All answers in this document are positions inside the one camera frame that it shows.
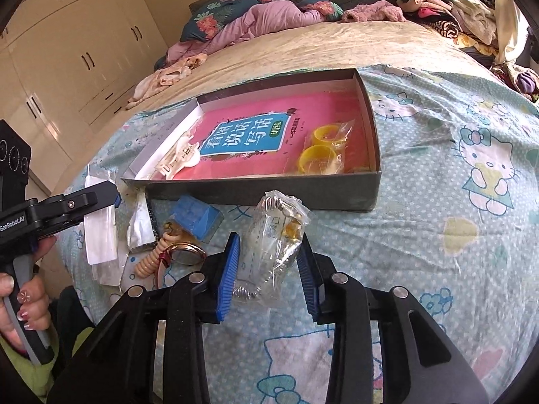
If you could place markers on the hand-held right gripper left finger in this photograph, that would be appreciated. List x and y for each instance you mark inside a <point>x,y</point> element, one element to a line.
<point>227,277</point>

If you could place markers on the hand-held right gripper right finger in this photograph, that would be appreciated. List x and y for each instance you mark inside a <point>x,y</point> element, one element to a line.
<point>309,282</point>

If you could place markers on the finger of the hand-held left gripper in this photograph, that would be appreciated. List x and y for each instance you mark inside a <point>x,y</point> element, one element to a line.
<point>63,224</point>
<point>71,204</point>

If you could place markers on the white earring card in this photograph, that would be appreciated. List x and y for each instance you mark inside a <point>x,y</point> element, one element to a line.
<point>99,235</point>

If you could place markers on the grey cardboard box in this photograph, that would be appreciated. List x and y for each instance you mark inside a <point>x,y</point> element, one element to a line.
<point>252,189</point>

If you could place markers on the person's left forearm green sleeve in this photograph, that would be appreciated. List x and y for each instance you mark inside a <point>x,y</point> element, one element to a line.
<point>21,374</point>

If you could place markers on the person's left hand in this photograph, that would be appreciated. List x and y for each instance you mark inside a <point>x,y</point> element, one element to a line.
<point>33,303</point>

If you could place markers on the blue plastic box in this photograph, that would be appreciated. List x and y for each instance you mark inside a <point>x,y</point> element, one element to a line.
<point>193,219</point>

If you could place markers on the white crumpled packet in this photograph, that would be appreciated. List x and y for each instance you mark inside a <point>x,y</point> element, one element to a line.
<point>141,227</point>

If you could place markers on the white hair claw clip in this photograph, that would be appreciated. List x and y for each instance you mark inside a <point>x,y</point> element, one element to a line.
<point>185,155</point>

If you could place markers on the bag of yellow rings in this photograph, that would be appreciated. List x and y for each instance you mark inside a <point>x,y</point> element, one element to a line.
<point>320,155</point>

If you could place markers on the cartoon cat print blanket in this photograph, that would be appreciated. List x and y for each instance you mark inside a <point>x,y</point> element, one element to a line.
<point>421,219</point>

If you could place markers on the cream wardrobe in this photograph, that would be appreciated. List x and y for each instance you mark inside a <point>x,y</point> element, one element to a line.
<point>84,29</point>

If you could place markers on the cream pink garment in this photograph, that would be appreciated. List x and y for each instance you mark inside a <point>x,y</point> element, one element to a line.
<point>168,75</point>

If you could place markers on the pink book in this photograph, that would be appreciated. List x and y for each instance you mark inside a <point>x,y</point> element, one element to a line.
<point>261,109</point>

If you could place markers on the floral dark blue quilt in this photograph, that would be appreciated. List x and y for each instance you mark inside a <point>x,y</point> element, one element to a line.
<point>206,21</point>

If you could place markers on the beige bedspread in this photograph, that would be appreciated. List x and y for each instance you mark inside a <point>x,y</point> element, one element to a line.
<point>316,46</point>

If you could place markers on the purple quilt and pillows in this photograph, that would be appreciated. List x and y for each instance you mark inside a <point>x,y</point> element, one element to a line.
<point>269,19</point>

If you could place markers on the pink fuzzy garment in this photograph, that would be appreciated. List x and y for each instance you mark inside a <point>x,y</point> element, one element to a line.
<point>370,12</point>

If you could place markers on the pile of clothes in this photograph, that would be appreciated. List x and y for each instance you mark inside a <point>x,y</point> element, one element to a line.
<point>459,12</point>

